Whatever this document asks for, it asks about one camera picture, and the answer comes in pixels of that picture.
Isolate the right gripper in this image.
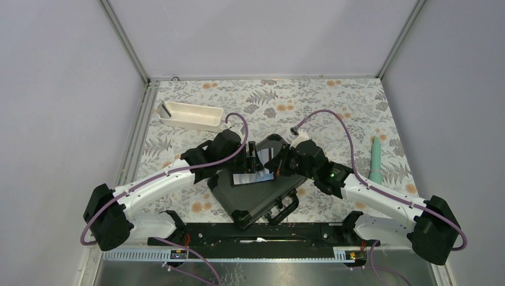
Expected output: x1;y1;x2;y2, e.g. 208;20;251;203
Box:
264;144;317;181

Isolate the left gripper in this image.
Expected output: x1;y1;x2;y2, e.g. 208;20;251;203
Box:
219;141;264;175

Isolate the white plastic tray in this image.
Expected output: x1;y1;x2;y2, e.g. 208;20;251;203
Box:
158;101;224;132

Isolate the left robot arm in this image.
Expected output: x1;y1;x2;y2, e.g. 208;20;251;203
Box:
80;128;248;251

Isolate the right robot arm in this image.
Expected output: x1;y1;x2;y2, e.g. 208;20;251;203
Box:
264;139;460;265

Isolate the dark grey hard case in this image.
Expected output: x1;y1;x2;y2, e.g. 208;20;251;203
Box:
207;133;307;230

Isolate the floral tablecloth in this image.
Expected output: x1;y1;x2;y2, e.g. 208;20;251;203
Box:
135;79;418;197

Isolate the mint green tube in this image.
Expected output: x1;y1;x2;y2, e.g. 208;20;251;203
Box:
369;137;383;185

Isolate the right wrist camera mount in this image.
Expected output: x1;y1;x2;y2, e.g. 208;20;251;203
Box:
289;126;311;148

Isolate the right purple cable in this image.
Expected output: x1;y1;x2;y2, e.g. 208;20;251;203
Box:
292;110;468;252

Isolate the purple cable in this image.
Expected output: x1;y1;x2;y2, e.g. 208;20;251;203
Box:
292;110;468;252
80;113;250;246

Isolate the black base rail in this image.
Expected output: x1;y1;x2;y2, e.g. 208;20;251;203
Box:
148;223;373;261

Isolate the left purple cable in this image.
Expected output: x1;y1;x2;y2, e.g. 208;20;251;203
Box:
80;113;250;246

